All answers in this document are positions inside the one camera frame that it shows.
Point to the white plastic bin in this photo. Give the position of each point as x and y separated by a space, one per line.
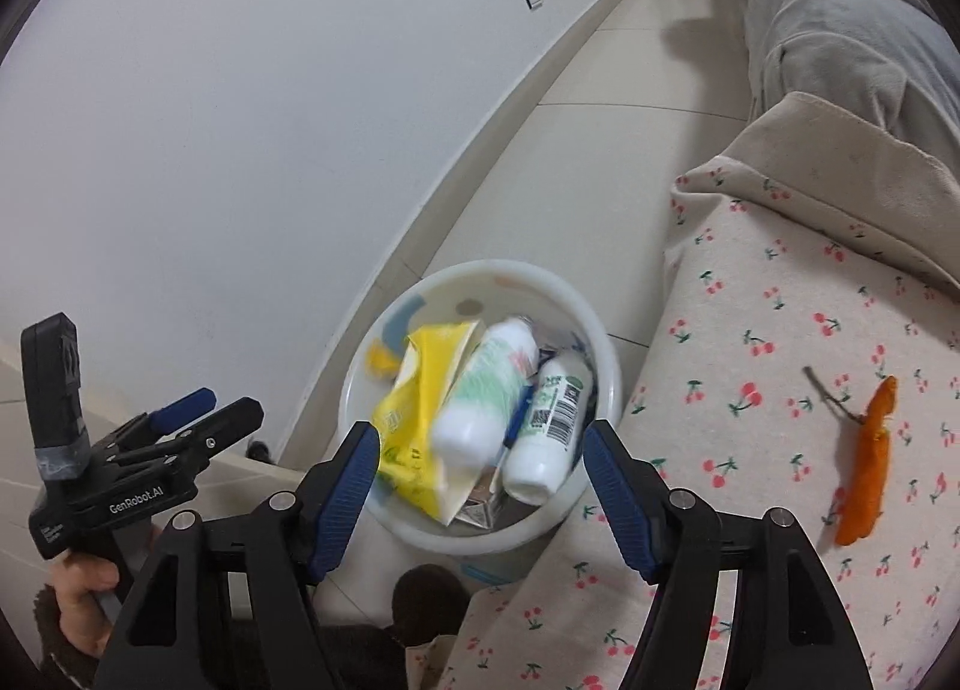
525 285

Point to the orange peel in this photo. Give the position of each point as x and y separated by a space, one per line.
870 465

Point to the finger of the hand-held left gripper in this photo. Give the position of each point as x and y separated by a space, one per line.
225 427
184 406

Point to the yellow plastic bag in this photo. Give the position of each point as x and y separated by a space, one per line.
412 420

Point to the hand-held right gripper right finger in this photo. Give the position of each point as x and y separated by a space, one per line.
619 495

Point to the person's left forearm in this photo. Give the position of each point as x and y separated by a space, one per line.
56 649

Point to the person's dark fuzzy clothing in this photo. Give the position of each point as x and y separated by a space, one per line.
427 607

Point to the white bottle red green label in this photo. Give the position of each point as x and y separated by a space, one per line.
547 427

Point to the grey blanket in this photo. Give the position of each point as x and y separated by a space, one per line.
840 37

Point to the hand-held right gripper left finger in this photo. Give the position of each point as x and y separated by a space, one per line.
341 502

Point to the thin brown twig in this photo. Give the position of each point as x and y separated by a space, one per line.
829 394

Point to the person's left hand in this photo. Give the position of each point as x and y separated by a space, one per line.
82 600

